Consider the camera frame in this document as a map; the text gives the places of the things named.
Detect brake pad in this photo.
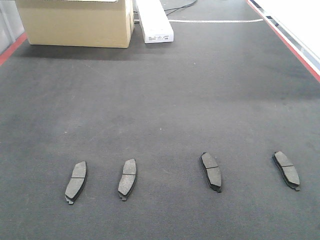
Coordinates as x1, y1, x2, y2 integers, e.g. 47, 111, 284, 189
64, 161, 87, 205
200, 152, 223, 193
117, 158, 138, 201
272, 151, 301, 192

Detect dark grey conveyor belt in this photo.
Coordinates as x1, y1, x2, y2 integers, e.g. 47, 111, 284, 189
0, 0, 320, 240

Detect long white box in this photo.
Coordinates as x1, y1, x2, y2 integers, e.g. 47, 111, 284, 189
135, 0, 174, 44

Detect cardboard box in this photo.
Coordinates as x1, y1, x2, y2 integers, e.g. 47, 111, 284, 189
15, 0, 134, 48

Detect white side guard panel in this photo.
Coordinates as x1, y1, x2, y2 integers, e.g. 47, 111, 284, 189
256, 0, 320, 69

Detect black floor cable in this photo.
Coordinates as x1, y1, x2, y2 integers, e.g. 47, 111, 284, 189
133, 0, 198, 16

